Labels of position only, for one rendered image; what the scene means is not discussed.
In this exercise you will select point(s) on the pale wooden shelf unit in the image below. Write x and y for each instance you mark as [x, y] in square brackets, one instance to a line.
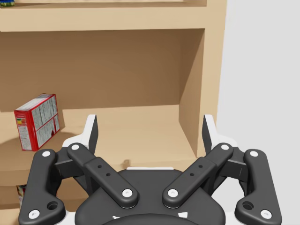
[131, 82]

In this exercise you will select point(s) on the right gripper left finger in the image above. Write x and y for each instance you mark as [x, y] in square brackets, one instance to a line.
[100, 171]

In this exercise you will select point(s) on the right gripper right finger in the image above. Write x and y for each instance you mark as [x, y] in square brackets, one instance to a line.
[201, 168]

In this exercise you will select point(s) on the red and white can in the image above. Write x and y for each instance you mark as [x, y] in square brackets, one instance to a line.
[20, 194]

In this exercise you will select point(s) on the red and white carton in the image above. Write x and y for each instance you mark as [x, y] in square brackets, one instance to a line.
[37, 122]

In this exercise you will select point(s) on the green and blue rectangular can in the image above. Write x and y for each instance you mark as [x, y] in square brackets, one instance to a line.
[6, 2]

